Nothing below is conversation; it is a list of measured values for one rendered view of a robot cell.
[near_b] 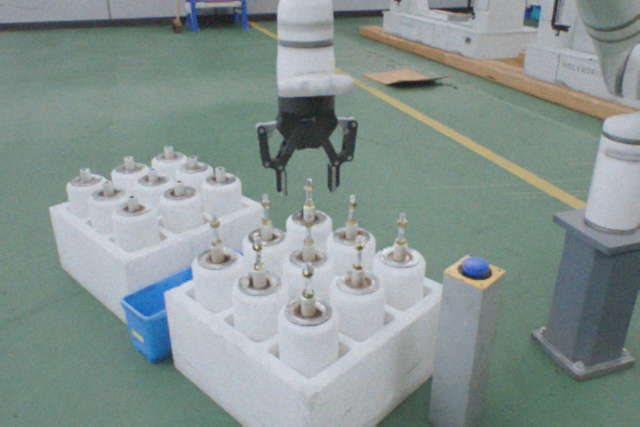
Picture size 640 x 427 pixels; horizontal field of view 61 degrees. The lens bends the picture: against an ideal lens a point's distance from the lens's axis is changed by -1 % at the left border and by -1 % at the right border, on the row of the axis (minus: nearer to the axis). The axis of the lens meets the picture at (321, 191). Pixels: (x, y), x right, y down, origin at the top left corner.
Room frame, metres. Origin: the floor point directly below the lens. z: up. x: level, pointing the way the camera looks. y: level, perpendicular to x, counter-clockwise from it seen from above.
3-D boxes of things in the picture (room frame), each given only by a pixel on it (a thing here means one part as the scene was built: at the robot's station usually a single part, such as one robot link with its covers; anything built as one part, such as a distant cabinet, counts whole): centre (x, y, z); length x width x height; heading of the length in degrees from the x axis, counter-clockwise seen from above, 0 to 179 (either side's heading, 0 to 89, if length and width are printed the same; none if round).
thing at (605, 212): (0.93, -0.54, 0.39); 0.09 x 0.09 x 0.17; 18
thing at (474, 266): (0.74, -0.24, 0.32); 0.04 x 0.04 x 0.02
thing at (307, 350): (0.72, 0.02, 0.16); 0.10 x 0.10 x 0.18
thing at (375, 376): (0.88, 0.02, 0.09); 0.39 x 0.39 x 0.18; 46
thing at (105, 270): (1.26, 0.42, 0.09); 0.39 x 0.39 x 0.18; 46
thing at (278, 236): (0.97, 0.11, 0.25); 0.08 x 0.08 x 0.01
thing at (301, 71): (0.70, 0.02, 0.64); 0.11 x 0.09 x 0.06; 12
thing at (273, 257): (0.97, 0.11, 0.16); 0.10 x 0.10 x 0.18
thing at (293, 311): (0.72, 0.02, 0.25); 0.08 x 0.08 x 0.01
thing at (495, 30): (4.77, -1.09, 0.45); 1.61 x 0.57 x 0.74; 18
